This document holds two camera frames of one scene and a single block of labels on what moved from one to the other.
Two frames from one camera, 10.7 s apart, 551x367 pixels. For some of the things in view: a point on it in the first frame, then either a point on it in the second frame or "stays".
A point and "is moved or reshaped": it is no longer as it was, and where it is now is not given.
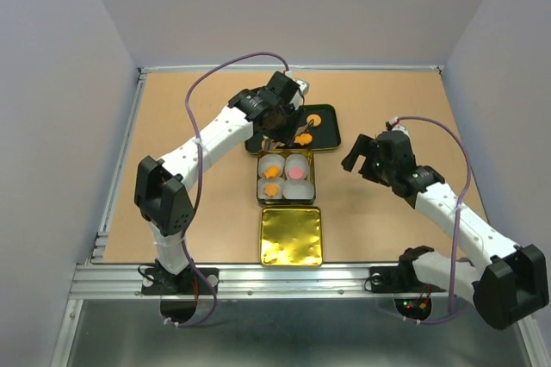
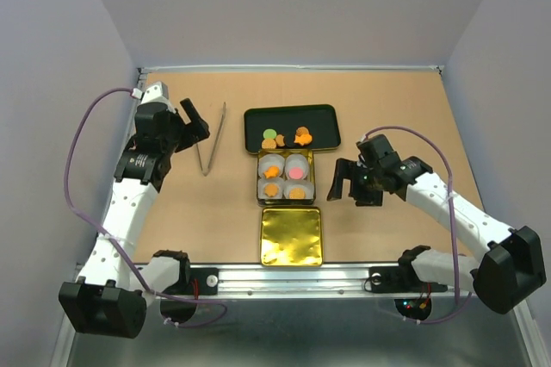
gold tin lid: (291, 236) stays
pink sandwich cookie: (295, 173) stays
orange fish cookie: (271, 171) stays
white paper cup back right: (296, 166) stays
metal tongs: (269, 144) is moved or reshaped
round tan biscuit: (317, 119) to (296, 193)
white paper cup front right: (298, 189) stays
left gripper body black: (284, 129) to (170, 140)
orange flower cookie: (271, 189) stays
